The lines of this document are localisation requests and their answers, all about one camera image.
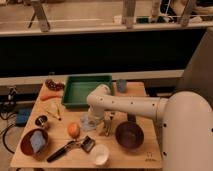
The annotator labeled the light blue towel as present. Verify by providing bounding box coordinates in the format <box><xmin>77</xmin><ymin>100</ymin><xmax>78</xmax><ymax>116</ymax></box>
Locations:
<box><xmin>80</xmin><ymin>113</ymin><xmax>97</xmax><ymax>131</ymax></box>

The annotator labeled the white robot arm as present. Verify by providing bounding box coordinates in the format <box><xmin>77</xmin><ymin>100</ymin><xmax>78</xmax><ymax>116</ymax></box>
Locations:
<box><xmin>87</xmin><ymin>84</ymin><xmax>213</xmax><ymax>171</ymax></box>

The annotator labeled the green plastic tray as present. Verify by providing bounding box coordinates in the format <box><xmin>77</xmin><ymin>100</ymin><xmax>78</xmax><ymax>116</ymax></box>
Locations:
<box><xmin>61</xmin><ymin>75</ymin><xmax>113</xmax><ymax>109</ymax></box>

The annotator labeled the orange fruit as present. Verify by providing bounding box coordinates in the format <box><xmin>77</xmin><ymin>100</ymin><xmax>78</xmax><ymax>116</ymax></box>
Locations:
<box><xmin>67</xmin><ymin>123</ymin><xmax>80</xmax><ymax>138</ymax></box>

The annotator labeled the white cup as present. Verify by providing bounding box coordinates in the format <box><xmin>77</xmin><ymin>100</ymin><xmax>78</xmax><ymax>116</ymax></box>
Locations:
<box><xmin>90</xmin><ymin>144</ymin><xmax>109</xmax><ymax>166</ymax></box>

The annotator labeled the black remote control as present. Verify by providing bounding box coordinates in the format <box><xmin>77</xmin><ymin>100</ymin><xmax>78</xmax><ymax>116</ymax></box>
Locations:
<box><xmin>127</xmin><ymin>114</ymin><xmax>136</xmax><ymax>122</ymax></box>

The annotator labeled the purple bowl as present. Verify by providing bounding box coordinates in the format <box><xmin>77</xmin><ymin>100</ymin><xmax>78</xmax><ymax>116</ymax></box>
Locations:
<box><xmin>115</xmin><ymin>121</ymin><xmax>144</xmax><ymax>149</ymax></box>

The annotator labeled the blue-grey cup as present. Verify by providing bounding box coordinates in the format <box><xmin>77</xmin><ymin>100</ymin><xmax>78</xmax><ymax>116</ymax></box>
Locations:
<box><xmin>116</xmin><ymin>79</ymin><xmax>127</xmax><ymax>93</ymax></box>

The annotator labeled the small metal can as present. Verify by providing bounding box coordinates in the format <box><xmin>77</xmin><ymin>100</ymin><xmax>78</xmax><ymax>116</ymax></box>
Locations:
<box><xmin>35</xmin><ymin>115</ymin><xmax>49</xmax><ymax>129</ymax></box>

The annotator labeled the orange carrot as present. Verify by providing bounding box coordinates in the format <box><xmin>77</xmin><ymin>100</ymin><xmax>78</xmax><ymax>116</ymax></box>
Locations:
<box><xmin>40</xmin><ymin>94</ymin><xmax>62</xmax><ymax>101</ymax></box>

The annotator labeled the blue sponge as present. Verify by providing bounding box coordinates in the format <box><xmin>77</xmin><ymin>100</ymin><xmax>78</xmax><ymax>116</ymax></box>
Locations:
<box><xmin>30</xmin><ymin>131</ymin><xmax>46</xmax><ymax>153</ymax></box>

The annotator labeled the blue box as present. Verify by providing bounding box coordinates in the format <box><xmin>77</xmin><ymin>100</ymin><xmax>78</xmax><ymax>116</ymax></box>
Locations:
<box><xmin>15</xmin><ymin>108</ymin><xmax>32</xmax><ymax>127</ymax></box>

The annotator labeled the brown bowl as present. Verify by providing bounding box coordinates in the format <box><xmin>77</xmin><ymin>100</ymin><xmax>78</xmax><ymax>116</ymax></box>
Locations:
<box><xmin>20</xmin><ymin>128</ymin><xmax>49</xmax><ymax>156</ymax></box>

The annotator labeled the green bin in background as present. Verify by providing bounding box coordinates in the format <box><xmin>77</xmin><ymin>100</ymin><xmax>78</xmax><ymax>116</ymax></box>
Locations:
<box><xmin>136</xmin><ymin>16</ymin><xmax>166</xmax><ymax>24</ymax></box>

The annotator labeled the black cable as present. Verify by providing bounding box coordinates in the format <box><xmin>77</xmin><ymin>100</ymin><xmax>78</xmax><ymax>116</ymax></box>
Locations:
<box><xmin>0</xmin><ymin>99</ymin><xmax>21</xmax><ymax>154</ymax></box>

